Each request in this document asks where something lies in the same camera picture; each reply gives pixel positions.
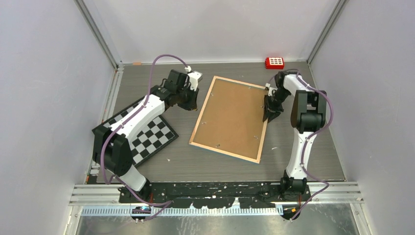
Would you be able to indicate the aluminium front rail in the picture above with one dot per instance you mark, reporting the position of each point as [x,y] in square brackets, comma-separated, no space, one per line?
[103,200]

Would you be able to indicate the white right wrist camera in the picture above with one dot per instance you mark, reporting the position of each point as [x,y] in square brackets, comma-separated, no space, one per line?
[270,90]

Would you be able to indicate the black white chessboard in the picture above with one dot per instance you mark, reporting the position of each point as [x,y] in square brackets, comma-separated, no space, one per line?
[152,139]

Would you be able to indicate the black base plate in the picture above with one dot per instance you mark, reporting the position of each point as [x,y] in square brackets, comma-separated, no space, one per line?
[213,195]

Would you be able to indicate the red toy brick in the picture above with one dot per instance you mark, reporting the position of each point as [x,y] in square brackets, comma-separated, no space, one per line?
[274,63]

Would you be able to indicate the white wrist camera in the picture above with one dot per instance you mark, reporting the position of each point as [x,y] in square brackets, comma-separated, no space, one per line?
[270,90]
[194,77]

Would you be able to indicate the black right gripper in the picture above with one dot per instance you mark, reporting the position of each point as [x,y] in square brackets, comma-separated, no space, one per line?
[271,112]

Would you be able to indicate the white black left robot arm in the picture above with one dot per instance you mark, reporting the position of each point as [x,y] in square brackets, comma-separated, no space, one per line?
[114,148]

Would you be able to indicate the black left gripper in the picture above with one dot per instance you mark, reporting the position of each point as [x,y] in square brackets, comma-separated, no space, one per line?
[192,105]

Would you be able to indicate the blue picture frame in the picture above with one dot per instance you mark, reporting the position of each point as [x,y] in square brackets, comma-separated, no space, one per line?
[230,120]

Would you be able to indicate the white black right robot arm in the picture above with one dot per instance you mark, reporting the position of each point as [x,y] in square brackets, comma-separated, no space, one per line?
[308,116]

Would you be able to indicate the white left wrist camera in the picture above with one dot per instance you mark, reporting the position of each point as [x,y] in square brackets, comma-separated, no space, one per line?
[194,77]

